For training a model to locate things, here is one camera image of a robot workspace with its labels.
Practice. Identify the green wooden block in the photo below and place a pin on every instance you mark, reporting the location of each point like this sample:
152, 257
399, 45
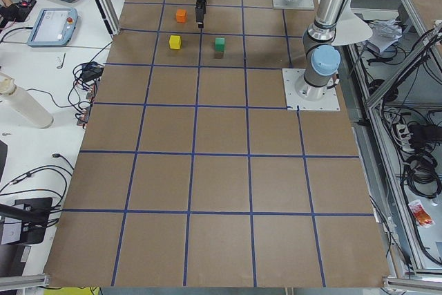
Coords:
219, 44

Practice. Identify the white cylindrical bottle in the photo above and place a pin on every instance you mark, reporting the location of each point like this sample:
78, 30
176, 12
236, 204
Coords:
24, 103

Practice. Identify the yellow wooden block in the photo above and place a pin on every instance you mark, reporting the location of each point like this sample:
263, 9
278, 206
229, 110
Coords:
175, 42

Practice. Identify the lower teach pendant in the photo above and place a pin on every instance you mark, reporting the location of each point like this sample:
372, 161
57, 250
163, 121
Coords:
54, 27

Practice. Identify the orange wooden block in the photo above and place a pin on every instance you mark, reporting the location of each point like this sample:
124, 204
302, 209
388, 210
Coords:
181, 15

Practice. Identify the black monitor stand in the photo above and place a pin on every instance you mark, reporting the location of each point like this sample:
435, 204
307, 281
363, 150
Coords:
25, 222

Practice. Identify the metal hex key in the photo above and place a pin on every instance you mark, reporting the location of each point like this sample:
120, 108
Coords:
60, 61

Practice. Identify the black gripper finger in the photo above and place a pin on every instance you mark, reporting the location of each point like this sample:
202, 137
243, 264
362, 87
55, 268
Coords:
199, 15

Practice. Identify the red snack packet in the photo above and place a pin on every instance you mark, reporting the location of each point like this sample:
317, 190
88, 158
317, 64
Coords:
420, 214

